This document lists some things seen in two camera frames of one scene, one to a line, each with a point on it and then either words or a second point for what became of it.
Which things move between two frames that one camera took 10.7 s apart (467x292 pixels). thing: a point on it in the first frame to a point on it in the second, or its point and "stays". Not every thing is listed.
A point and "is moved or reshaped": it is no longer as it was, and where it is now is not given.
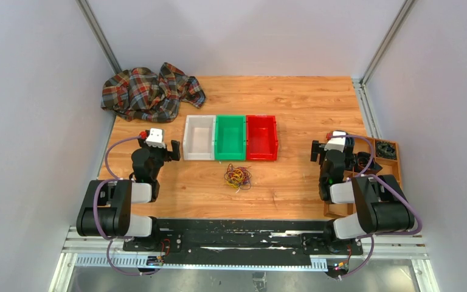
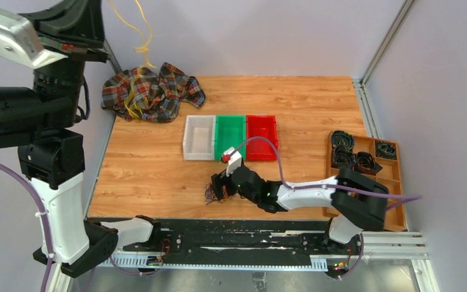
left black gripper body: [158, 154] to [75, 42]
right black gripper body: [348, 153] to [221, 179]
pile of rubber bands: [245, 178] is moved or reshaped
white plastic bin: [199, 137] stays
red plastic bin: [261, 137] stays
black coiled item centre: [362, 159] stays
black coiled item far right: [386, 149] stays
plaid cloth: [139, 93] stays
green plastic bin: [230, 137] stays
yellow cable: [236, 179] is moved or reshaped
